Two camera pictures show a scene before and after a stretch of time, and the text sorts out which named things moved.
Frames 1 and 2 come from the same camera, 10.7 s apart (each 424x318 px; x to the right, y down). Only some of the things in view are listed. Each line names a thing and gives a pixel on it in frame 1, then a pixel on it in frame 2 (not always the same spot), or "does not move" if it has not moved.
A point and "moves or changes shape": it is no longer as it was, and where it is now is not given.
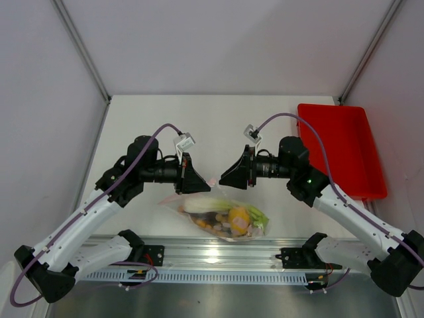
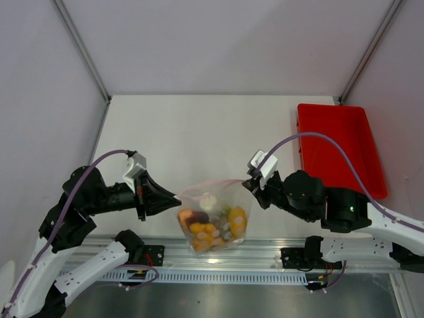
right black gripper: x=245 y=169 -> x=260 y=193
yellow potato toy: x=239 y=219 does not move
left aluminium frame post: x=83 y=49 does not move
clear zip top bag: x=220 y=215 moves or changes shape
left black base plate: x=152 y=254 does not move
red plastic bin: x=354 y=169 does not move
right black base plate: x=304 y=258 does not move
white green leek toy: x=203 y=205 moves or changes shape
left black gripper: x=187 y=179 -> x=149 y=195
